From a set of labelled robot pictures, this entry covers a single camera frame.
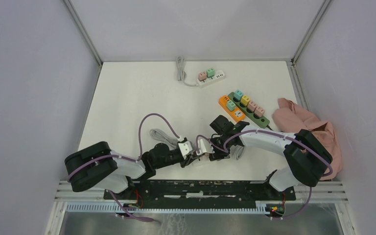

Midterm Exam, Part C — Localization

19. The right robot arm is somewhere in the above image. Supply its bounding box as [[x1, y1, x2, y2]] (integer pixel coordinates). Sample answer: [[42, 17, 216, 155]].
[[209, 115, 333, 200]]

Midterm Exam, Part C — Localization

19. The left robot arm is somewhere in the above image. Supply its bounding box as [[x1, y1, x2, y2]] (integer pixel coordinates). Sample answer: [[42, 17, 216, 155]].
[[64, 141, 198, 199]]

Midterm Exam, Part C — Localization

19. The orange power strip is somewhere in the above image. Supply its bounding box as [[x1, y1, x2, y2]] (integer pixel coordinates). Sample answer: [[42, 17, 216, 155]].
[[218, 95, 245, 122]]

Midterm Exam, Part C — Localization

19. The mint adapter on orange strip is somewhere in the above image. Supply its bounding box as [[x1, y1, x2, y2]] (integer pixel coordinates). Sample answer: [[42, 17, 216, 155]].
[[226, 99, 237, 112]]

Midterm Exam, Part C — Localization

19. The green power strip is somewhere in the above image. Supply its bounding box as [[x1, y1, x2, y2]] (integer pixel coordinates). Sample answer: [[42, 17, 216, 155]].
[[227, 92, 270, 128]]

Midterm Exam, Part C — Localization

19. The pink adapter on green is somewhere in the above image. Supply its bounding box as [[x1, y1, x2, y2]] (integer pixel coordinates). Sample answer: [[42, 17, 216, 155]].
[[246, 100, 258, 113], [254, 106, 265, 118]]

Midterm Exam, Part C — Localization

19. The yellow USB adapter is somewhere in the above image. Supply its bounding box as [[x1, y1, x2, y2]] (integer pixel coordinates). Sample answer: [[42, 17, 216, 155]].
[[240, 95, 251, 107]]

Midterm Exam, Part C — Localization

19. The teal USB adapter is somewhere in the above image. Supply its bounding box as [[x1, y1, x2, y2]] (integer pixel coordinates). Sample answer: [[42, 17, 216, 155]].
[[233, 90, 243, 102]]

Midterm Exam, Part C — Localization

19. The pink cloth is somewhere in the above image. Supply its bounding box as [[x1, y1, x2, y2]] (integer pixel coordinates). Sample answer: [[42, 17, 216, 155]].
[[272, 98, 342, 181]]

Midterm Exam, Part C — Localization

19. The green adapter on far strip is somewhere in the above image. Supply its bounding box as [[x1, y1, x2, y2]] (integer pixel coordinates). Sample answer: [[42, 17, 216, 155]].
[[206, 68, 215, 78]]

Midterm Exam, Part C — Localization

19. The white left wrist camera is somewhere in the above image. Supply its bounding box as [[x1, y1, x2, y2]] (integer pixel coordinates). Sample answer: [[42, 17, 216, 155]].
[[178, 141, 194, 159]]

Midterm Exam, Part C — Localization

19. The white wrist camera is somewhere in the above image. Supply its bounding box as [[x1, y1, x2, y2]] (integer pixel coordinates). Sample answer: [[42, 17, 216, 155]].
[[178, 141, 194, 159], [196, 137, 214, 156]]

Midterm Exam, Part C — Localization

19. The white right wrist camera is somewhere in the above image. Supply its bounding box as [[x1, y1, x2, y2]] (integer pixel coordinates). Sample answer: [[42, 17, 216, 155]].
[[196, 137, 214, 156]]

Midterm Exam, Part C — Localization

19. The grey near strip cable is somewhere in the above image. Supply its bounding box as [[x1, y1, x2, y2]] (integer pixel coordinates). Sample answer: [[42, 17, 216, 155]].
[[149, 129, 178, 149]]

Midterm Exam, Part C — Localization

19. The black mounting base plate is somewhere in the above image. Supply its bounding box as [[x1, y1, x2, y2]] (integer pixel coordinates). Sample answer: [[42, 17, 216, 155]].
[[116, 180, 296, 209]]

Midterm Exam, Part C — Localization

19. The white slotted cable duct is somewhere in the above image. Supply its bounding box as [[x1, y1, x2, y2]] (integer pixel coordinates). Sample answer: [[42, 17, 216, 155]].
[[65, 202, 270, 215]]

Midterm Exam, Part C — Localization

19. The grey far strip cable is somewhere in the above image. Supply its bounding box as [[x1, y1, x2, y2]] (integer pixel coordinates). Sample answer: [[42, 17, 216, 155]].
[[175, 55, 198, 88]]

